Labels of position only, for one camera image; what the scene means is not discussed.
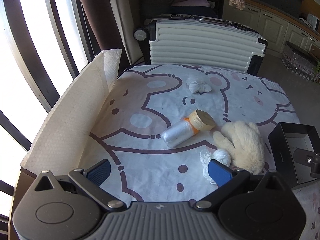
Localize white cloth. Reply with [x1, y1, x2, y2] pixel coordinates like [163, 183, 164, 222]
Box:
[186, 77, 212, 94]

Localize brown curtain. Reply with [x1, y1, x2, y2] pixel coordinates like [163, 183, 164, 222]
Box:
[80, 0, 130, 70]

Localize black cardboard box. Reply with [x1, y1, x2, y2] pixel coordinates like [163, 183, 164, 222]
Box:
[268, 122, 319, 189]

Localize white yarn bundle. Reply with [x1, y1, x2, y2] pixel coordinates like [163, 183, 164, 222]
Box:
[199, 148, 232, 185]

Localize white ribbed suitcase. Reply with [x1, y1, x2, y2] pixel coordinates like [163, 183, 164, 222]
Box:
[133, 14, 268, 75]

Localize fluffy cream mitten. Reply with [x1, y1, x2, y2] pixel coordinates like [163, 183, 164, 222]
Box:
[213, 121, 265, 175]

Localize pack of water bottles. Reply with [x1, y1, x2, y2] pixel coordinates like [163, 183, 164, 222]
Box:
[281, 41, 319, 83]

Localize cream kitchen cabinets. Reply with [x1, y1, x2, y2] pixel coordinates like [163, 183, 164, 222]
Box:
[222, 0, 319, 53]

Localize oval wooden block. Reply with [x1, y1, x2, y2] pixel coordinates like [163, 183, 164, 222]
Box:
[188, 109, 216, 131]

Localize plastic film roll orange end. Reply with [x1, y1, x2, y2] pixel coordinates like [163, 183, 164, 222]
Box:
[161, 118, 199, 148]

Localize cartoon bear bedsheet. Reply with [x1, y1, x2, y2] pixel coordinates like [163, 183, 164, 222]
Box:
[81, 65, 319, 239]

